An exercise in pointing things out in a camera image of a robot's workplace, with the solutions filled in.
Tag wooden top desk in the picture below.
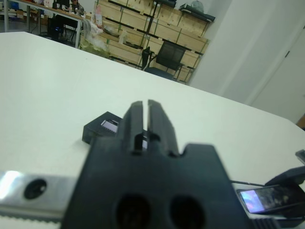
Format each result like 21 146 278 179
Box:
0 0 87 48

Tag slim black camera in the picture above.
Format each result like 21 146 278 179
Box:
238 185 300 214

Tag white plastic bags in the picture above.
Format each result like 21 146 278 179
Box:
82 18 111 52

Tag black flat tray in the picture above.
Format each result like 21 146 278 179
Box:
180 4 217 22
156 0 178 7

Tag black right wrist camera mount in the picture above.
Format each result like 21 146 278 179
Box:
295 149 305 165

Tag white door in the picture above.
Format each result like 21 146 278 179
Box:
249 28 305 125

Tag clear plastic bag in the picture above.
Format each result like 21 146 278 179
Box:
190 0 205 10

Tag black computer tower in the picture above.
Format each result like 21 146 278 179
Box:
47 15 65 41

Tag black computer monitor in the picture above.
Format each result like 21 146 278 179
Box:
52 0 71 9

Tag seated person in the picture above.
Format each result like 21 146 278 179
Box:
70 0 85 14

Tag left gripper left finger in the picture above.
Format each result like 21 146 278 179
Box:
115 101 145 156

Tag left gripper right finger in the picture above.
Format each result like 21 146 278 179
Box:
147 99 180 157

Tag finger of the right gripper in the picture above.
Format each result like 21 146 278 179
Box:
264 166 305 187

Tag yellow green plastic bag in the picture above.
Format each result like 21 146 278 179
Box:
80 35 112 58

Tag black printed box lid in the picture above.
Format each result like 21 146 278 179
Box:
81 111 149 150

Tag black mesh chair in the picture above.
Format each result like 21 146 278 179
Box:
142 42 189 81

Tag black box white insert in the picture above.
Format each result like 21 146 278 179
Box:
247 211 305 229

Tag pink white package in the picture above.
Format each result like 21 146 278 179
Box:
94 5 103 26

